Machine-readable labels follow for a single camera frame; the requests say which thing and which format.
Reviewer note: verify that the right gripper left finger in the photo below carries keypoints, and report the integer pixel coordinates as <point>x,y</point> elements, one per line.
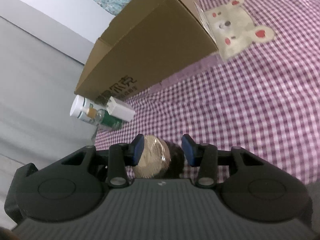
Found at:
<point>120,156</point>

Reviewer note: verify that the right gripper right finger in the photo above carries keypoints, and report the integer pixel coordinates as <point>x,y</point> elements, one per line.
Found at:
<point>203,156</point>

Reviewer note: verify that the green dropper bottle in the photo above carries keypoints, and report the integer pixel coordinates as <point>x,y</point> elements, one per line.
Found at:
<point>102,118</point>

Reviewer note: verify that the white supplement bottle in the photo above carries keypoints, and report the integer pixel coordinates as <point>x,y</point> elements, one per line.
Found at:
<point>76,112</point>

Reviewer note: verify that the white power adapter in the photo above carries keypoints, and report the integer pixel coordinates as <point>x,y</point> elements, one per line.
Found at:
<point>120,109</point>

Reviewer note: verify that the large cardboard box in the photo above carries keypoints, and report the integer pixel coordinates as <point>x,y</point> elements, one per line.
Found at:
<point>148,41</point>

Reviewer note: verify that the gold round compact case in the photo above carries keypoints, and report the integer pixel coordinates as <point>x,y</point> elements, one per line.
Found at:
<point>160,160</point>

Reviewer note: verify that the purple checkered tablecloth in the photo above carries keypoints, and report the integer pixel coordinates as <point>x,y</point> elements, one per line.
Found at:
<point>266,99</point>

